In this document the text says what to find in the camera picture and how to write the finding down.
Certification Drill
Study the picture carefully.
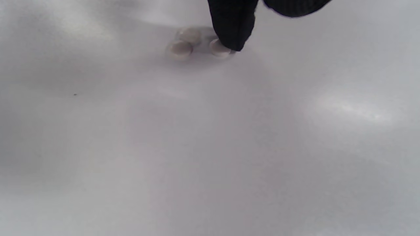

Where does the person's left hand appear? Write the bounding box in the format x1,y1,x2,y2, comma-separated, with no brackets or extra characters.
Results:
207,0,332,52

